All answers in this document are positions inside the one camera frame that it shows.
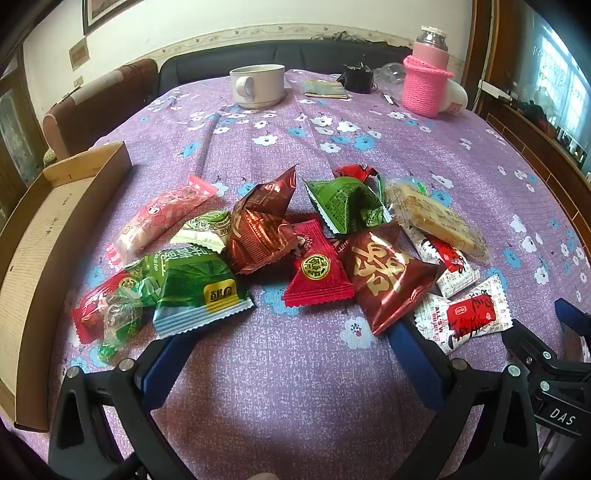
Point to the wall plaque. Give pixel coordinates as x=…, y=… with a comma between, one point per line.
x=78, y=53

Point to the small metal tool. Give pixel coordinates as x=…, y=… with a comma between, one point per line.
x=388, y=98

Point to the brown foil snack packet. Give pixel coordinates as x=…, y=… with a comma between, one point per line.
x=258, y=230

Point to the small black object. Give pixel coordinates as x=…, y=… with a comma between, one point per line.
x=358, y=81

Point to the red packet with gold emblem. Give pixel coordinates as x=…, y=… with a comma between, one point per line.
x=316, y=277

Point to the thin booklet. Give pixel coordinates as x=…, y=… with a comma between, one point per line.
x=323, y=88

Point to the dark sofa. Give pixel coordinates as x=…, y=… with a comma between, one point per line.
x=207, y=69

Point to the green pyramid snack packet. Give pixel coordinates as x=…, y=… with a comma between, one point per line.
x=341, y=203

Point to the red candy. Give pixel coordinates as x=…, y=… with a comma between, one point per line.
x=353, y=172

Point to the white and green snack packet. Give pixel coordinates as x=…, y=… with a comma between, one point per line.
x=201, y=230

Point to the dark red gold-print snack packet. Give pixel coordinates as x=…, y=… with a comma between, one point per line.
x=388, y=277

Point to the clear-wrapped biscuit packet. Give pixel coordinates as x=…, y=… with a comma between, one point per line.
x=438, y=221

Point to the brown armchair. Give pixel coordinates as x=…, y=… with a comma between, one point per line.
x=92, y=115

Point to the white bottle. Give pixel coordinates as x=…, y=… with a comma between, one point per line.
x=457, y=97

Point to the green candy with gold emblem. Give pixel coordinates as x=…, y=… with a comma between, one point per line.
x=134, y=286

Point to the framed picture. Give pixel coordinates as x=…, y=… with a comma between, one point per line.
x=115, y=7

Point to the purple floral tablecloth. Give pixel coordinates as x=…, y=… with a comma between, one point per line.
x=295, y=392

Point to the white snack packet red label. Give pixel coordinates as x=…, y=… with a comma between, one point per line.
x=466, y=314
x=450, y=265

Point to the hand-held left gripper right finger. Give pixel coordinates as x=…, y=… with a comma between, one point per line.
x=415, y=364

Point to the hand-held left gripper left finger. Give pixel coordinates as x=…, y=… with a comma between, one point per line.
x=161, y=369

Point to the pink snack packet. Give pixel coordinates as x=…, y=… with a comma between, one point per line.
x=157, y=217

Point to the small red snack packet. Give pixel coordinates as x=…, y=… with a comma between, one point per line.
x=90, y=309

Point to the white mug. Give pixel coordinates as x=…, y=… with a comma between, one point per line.
x=265, y=85

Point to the clear plastic object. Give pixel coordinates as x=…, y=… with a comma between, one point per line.
x=390, y=74

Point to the wooden sideboard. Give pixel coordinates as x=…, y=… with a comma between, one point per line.
x=531, y=134

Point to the pink bottle with knitted sleeve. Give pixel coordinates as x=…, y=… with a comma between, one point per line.
x=422, y=87

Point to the shallow cardboard box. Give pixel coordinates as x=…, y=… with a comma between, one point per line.
x=32, y=258

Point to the clear candy with green ends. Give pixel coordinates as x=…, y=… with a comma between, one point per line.
x=120, y=323
x=379, y=187

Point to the white power strip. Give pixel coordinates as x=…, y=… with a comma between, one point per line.
x=501, y=91

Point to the large green snack packet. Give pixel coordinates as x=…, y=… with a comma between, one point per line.
x=198, y=290

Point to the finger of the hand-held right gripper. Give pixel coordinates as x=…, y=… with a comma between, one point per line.
x=572, y=318
x=531, y=346

